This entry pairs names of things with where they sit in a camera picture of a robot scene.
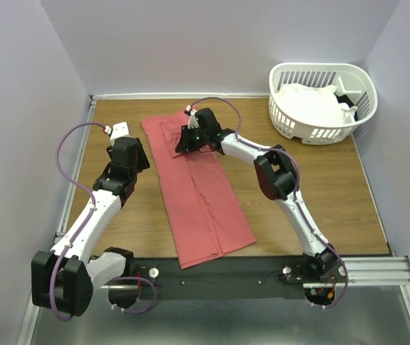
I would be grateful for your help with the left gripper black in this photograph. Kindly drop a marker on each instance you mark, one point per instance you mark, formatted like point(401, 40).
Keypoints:
point(143, 162)

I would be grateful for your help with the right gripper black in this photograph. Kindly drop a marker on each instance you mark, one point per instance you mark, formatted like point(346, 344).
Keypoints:
point(184, 144)

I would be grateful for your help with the white laundry basket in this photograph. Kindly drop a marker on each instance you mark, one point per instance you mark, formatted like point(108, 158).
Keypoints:
point(348, 79)

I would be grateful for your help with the red t shirt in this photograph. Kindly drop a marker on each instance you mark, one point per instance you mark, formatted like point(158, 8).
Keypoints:
point(205, 217)

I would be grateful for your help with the black garment in basket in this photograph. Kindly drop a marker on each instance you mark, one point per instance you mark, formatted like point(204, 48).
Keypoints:
point(350, 110)

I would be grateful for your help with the white t shirt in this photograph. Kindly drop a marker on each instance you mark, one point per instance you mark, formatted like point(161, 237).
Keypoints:
point(313, 106)

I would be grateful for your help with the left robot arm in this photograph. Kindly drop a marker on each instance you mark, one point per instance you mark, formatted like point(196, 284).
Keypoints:
point(65, 278)

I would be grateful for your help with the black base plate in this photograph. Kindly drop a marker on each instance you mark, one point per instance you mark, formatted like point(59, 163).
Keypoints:
point(226, 278)

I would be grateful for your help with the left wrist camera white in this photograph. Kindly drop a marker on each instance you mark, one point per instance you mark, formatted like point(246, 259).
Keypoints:
point(117, 131)

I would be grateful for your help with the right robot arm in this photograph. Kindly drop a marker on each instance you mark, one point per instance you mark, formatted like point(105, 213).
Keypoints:
point(278, 177)

